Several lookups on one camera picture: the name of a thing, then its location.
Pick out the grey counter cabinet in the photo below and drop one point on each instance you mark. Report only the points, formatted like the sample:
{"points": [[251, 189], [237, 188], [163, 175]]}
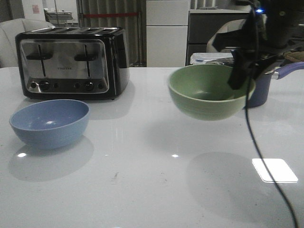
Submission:
{"points": [[203, 24]]}

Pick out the green bowl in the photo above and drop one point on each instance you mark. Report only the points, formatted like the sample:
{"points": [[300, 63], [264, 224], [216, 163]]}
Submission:
{"points": [[202, 92]]}

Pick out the dark blue saucepan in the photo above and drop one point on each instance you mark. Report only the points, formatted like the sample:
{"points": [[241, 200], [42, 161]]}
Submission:
{"points": [[260, 94]]}

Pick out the clear plastic container blue lid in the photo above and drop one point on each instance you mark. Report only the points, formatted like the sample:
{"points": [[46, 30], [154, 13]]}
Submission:
{"points": [[203, 58]]}

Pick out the black and silver toaster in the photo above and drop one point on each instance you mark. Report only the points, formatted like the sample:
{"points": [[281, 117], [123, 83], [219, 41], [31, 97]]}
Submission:
{"points": [[73, 63]]}

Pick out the beige chair right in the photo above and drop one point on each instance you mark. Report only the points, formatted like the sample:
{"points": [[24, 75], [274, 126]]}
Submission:
{"points": [[217, 38]]}

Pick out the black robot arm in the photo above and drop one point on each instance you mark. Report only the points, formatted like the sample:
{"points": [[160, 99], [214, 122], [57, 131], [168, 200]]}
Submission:
{"points": [[267, 33]]}

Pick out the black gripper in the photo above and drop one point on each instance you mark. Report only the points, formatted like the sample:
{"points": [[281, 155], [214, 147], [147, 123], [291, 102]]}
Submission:
{"points": [[249, 38]]}

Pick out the beige chair left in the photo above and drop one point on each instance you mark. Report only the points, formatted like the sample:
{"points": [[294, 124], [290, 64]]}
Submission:
{"points": [[8, 31]]}

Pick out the red barrier belt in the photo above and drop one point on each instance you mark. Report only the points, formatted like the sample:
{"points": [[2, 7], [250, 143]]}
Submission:
{"points": [[114, 15]]}

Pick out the beige chair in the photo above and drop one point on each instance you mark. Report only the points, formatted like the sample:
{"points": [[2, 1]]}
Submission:
{"points": [[8, 31], [217, 38]]}

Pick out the blue bowl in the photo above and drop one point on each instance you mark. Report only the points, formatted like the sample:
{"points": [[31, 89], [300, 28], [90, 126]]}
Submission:
{"points": [[51, 124]]}

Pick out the white refrigerator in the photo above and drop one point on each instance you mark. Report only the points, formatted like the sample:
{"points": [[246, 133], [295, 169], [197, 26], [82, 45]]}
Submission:
{"points": [[166, 32]]}

